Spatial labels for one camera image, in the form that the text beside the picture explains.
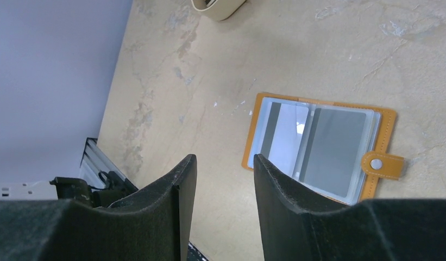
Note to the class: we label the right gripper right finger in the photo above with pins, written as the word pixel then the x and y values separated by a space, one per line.
pixel 285 208

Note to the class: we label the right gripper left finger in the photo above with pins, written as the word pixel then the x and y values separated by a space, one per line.
pixel 154 223

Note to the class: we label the orange leather card holder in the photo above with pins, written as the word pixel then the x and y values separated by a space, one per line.
pixel 373 161

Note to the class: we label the grey card with stripe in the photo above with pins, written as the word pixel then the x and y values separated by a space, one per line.
pixel 283 134

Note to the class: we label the black VIP card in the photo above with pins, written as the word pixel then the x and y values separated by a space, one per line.
pixel 331 152

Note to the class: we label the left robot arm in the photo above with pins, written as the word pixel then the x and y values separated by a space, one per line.
pixel 109 187

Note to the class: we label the beige oval card tray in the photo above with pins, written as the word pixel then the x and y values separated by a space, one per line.
pixel 217 10

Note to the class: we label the aluminium table frame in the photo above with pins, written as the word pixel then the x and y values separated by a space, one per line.
pixel 97 169

